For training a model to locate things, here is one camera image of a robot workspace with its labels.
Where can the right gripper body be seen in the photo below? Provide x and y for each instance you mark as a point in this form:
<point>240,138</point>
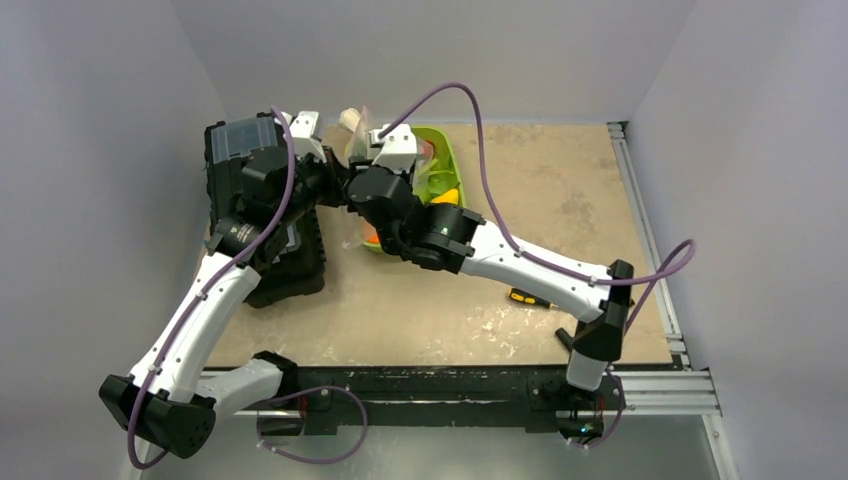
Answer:
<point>361,158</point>

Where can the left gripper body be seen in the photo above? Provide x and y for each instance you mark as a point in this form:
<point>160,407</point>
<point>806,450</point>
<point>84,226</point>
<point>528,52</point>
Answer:
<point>317,182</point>

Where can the yellow toy pear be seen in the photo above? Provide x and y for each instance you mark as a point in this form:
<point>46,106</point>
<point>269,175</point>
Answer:
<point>451,196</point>

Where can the clear zip top bag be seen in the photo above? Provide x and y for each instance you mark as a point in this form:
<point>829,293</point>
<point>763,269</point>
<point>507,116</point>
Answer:
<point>357,145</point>

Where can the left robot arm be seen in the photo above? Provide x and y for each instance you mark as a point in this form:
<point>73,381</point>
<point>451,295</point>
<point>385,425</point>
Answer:
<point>163,403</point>

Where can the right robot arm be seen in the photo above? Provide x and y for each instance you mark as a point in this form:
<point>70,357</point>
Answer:
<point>447,237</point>

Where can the green plastic tray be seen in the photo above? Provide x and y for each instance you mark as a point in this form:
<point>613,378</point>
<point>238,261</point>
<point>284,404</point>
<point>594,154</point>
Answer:
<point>438,170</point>

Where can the toy leek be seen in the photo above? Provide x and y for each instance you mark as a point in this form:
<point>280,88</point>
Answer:
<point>352,120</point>

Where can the black toolbox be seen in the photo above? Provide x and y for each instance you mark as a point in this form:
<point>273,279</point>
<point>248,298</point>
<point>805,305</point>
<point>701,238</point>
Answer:
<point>300,266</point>

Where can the yellow black screwdriver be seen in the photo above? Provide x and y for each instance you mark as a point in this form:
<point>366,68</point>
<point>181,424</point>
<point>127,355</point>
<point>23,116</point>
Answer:
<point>522,297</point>

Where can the black hammer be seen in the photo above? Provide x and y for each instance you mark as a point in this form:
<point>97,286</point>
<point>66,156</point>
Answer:
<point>564,338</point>

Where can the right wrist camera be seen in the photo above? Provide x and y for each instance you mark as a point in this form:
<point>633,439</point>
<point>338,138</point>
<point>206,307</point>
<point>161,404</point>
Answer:
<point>397,150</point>

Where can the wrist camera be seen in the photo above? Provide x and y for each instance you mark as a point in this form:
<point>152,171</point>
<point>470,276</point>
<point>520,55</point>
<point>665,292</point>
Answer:
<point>397,150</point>
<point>304,128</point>

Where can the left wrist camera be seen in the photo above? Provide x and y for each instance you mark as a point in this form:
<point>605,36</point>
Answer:
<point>304,128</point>

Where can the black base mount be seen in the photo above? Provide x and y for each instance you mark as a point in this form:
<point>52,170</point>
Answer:
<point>533,398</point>

